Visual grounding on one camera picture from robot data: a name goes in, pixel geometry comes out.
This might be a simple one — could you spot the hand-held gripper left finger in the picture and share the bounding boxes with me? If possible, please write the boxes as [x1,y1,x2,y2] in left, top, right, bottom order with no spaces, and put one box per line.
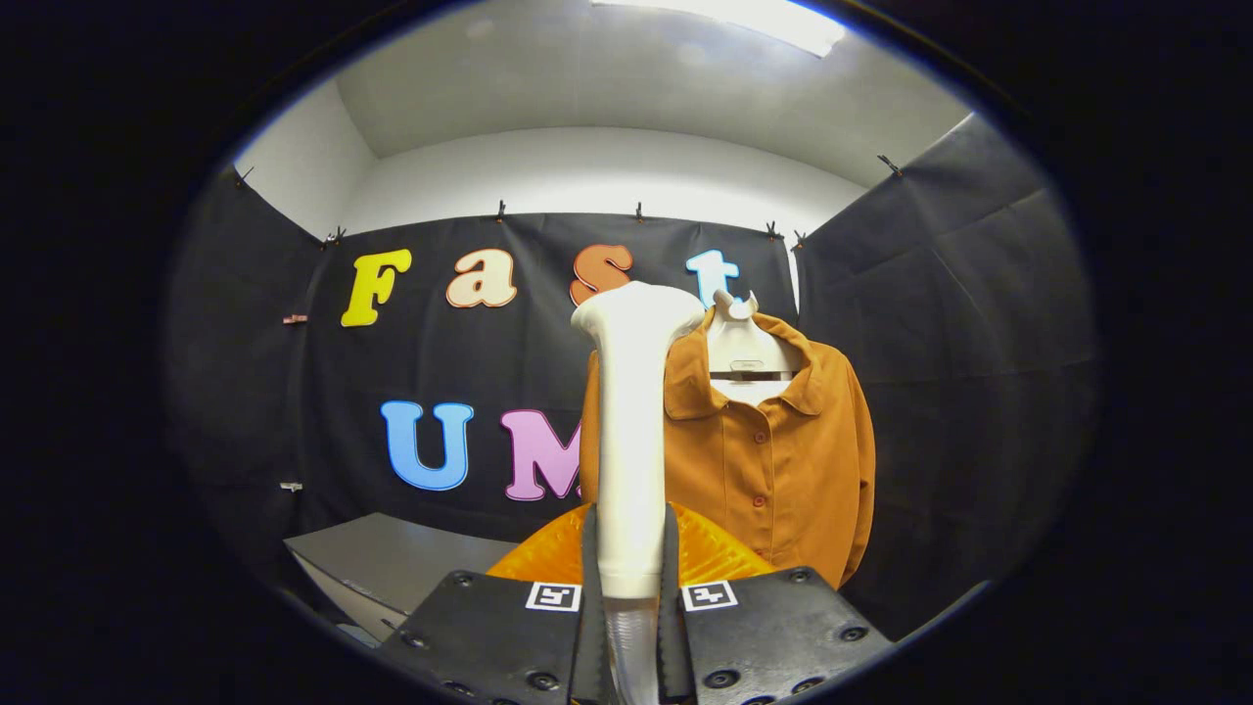
[377,501,613,705]

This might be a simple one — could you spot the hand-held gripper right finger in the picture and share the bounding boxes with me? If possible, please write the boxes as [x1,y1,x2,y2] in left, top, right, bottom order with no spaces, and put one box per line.
[658,501,894,705]

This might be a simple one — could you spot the clear garment steamer hose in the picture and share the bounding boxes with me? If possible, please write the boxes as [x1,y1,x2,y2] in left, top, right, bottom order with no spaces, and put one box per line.
[602,595,663,705]

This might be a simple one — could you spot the white garment steamer head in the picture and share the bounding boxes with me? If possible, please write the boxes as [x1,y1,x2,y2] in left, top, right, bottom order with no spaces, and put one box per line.
[571,281,706,600]

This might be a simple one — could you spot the orange button-up shirt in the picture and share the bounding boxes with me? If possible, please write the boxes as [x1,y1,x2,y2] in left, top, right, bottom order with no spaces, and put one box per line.
[580,305,877,590]

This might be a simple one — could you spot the grey cabinet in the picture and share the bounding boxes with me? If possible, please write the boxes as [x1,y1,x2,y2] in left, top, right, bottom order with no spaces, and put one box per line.
[284,511,520,647]

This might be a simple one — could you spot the white mannequin torso stand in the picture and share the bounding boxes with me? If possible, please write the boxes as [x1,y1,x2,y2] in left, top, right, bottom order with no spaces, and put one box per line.
[705,289,806,407]

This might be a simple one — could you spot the black backdrop cloth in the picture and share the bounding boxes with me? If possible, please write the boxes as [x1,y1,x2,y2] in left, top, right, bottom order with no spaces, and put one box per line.
[166,113,1097,647]

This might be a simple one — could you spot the row of black clips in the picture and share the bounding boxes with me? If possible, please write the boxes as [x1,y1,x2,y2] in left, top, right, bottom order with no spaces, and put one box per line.
[233,154,904,248]

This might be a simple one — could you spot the long ceiling light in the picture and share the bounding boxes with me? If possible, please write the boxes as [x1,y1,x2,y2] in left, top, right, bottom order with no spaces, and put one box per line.
[592,0,849,58]

